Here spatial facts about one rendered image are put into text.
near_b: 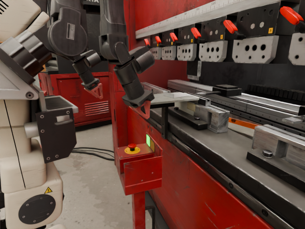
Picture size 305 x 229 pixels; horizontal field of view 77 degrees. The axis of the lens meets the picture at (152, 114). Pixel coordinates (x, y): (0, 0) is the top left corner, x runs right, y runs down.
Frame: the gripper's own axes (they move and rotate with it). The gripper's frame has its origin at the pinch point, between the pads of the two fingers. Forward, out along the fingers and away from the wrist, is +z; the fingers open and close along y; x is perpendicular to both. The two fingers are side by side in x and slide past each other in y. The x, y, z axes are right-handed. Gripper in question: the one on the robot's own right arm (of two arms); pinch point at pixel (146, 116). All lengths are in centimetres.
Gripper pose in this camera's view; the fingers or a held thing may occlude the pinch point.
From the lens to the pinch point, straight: 66.5
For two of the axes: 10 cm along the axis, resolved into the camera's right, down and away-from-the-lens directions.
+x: -7.1, 5.9, -3.8
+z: 3.6, 7.7, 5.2
